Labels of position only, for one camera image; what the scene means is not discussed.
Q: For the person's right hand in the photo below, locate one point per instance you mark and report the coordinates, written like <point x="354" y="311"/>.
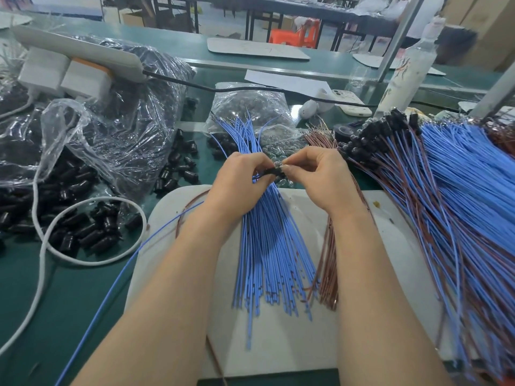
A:
<point x="326" y="179"/>

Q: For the person's left hand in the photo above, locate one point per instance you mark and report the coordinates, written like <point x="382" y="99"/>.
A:
<point x="233" y="189"/>

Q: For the black cap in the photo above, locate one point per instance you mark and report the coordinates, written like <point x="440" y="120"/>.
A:
<point x="278" y="170"/>

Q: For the pile of black plastic caps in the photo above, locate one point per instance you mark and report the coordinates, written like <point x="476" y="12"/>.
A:
<point x="72" y="225"/>

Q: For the person's left forearm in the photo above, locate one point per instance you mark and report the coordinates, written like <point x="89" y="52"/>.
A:
<point x="153" y="321"/>

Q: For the person's right forearm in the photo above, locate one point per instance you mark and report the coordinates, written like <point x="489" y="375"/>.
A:
<point x="386" y="317"/>

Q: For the white computer mouse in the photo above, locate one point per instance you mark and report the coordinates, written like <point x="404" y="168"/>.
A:
<point x="309" y="110"/>

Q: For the white flat device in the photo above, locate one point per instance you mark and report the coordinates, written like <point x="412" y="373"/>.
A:
<point x="348" y="103"/>

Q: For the small clear plastic bag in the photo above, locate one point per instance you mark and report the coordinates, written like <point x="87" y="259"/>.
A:
<point x="249" y="107"/>

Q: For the white paper sheet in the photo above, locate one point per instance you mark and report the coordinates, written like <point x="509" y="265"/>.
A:
<point x="283" y="82"/>

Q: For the large clear plastic bag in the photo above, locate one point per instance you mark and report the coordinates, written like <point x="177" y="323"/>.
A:
<point x="133" y="116"/>

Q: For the white flat tray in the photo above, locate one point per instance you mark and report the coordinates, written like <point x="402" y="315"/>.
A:
<point x="368" y="62"/>
<point x="14" y="20"/>
<point x="257" y="49"/>

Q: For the white spray bottle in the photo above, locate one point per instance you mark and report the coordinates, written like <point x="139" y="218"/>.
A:
<point x="409" y="72"/>

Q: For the orange plastic stool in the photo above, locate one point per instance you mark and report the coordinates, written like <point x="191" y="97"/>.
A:
<point x="294" y="33"/>

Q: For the white work board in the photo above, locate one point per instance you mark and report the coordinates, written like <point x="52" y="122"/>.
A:
<point x="298" y="345"/>

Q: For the white orange charger adapter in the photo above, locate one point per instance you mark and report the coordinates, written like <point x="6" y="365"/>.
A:
<point x="85" y="78"/>

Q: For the white power strip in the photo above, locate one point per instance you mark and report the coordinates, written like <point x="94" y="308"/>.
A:
<point x="80" y="50"/>

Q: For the cardboard boxes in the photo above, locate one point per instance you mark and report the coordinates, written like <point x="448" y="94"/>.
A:
<point x="481" y="20"/>

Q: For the blue table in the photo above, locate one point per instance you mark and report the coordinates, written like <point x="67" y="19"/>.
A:
<point x="64" y="4"/>

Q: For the slanted metal frame post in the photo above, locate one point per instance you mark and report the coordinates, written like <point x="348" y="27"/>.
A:
<point x="402" y="34"/>

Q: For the long black-frame table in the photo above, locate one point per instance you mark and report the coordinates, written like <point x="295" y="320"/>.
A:
<point x="257" y="4"/>

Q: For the short metal frame post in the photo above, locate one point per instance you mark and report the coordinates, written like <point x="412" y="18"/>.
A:
<point x="492" y="94"/>

